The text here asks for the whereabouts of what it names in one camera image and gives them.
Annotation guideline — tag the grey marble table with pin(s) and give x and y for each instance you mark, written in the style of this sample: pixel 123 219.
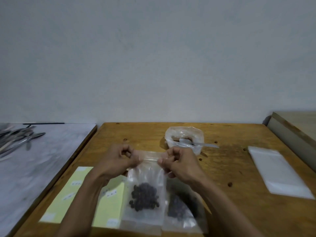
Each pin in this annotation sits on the grey marble table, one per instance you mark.
pixel 32 175

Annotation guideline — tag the open clear plastic bag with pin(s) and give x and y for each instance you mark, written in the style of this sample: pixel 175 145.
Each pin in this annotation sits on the open clear plastic bag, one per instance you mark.
pixel 174 133

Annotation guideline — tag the clear zip bag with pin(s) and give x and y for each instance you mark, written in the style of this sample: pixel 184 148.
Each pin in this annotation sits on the clear zip bag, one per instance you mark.
pixel 182 219
pixel 148 175

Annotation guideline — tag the white plastic spoon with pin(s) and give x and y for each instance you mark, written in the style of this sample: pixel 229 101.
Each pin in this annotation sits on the white plastic spoon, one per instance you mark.
pixel 205 145

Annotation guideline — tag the stack of empty zip bags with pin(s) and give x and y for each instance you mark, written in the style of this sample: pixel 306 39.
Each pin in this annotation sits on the stack of empty zip bags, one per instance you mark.
pixel 279 172

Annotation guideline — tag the person's left hand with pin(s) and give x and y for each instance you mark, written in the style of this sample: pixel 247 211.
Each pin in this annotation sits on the person's left hand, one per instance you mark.
pixel 113 162

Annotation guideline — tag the yellow label sheet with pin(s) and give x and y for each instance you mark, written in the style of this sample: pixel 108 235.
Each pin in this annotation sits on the yellow label sheet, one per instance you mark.
pixel 64 194
pixel 111 207

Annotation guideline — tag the person's right forearm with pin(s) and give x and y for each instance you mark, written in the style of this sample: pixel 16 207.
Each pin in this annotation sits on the person's right forearm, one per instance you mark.
pixel 222 212

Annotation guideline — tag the pile of metal cutlery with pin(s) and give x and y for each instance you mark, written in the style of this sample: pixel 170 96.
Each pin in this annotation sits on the pile of metal cutlery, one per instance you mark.
pixel 17 139

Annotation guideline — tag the pile of black peppercorns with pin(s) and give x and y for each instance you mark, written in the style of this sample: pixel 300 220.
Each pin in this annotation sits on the pile of black peppercorns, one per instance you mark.
pixel 144 197

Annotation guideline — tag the person's right fingers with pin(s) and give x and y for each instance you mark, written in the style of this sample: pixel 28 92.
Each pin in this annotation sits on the person's right fingers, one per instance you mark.
pixel 170 157

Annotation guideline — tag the person's right hand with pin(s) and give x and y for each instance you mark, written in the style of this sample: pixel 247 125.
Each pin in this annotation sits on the person's right hand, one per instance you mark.
pixel 185 165

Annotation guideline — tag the thin black rod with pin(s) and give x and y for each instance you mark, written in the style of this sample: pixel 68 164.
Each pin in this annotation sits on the thin black rod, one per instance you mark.
pixel 44 123

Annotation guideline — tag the person's left fingers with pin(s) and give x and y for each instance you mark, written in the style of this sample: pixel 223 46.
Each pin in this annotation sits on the person's left fingers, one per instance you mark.
pixel 129 155

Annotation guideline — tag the person's left forearm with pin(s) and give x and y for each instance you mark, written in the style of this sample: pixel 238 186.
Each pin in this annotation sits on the person's left forearm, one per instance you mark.
pixel 79 207

